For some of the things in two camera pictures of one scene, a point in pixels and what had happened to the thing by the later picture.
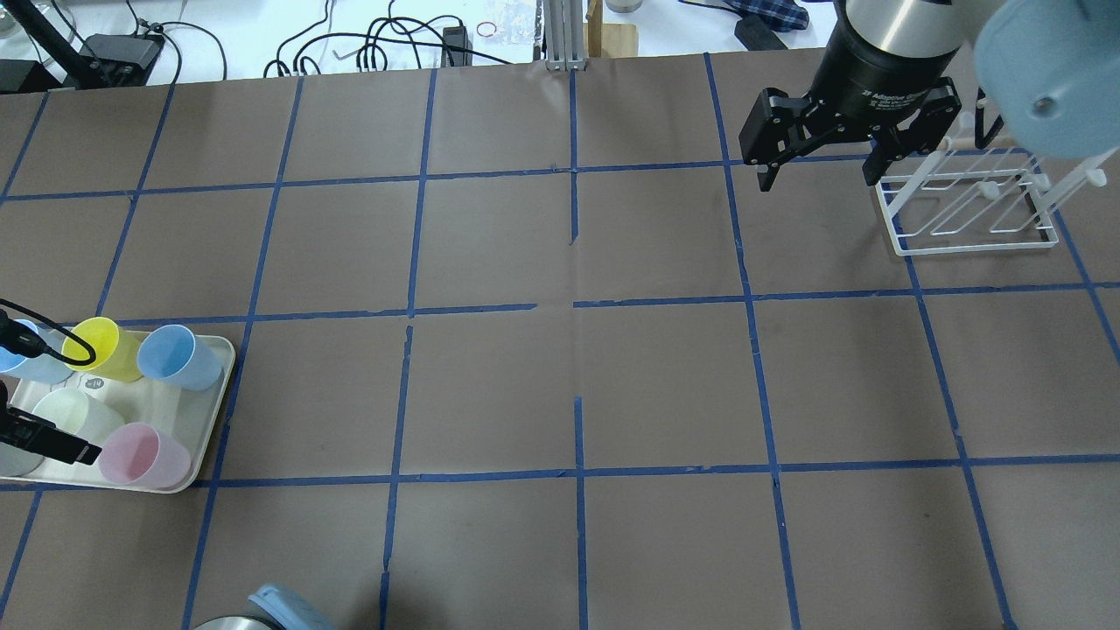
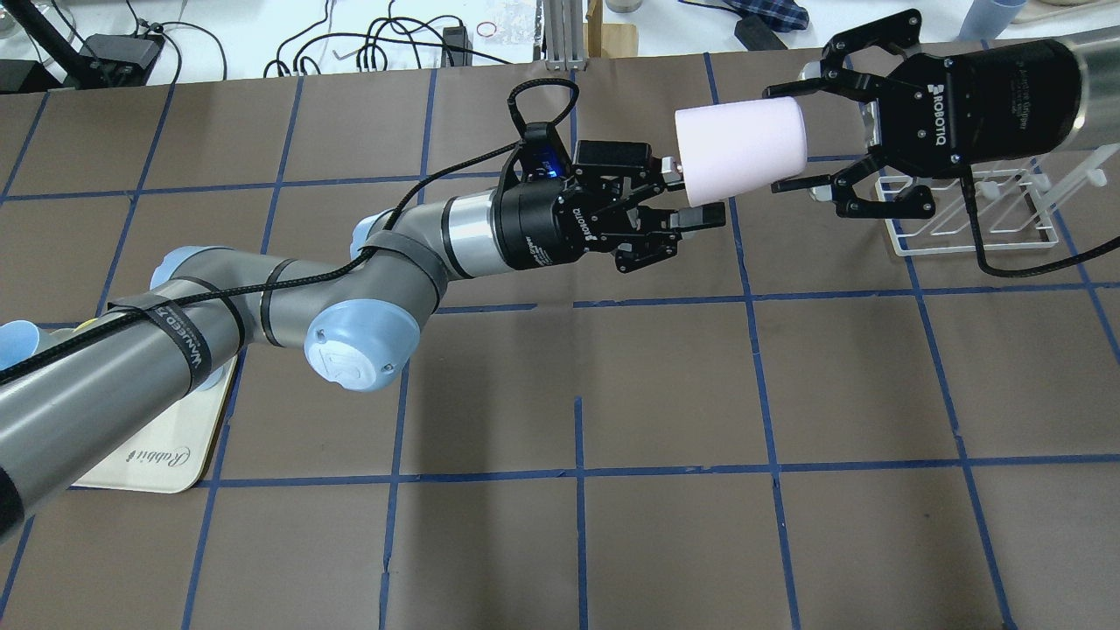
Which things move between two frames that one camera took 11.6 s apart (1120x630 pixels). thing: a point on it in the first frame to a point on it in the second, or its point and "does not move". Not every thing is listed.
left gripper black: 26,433 to 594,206
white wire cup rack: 982,211 does not move
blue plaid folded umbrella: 779,15 does not move
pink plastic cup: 140,455 to 730,148
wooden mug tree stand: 607,40 does not move
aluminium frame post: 563,35 does not move
